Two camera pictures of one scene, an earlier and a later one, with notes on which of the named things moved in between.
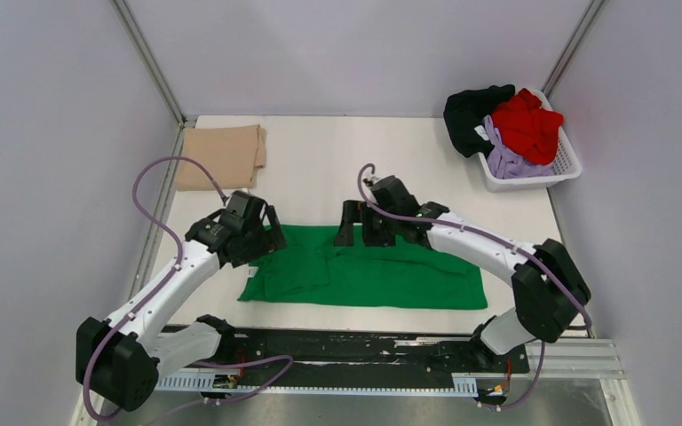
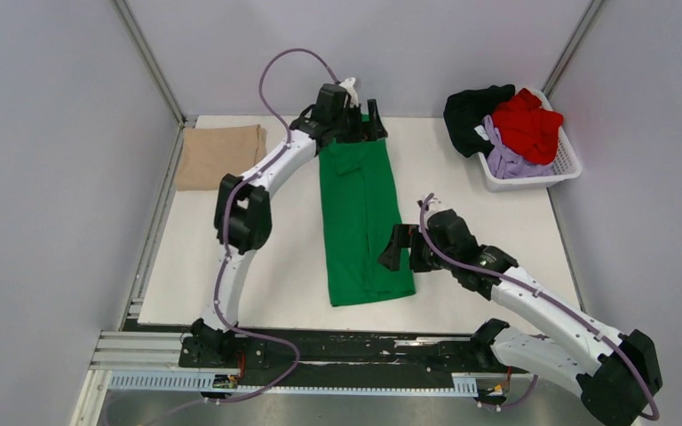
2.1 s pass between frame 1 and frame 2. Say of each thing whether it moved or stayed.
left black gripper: moved
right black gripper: moved
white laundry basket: stayed
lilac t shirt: stayed
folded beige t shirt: stayed
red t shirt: stayed
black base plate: stayed
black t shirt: stayed
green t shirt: moved
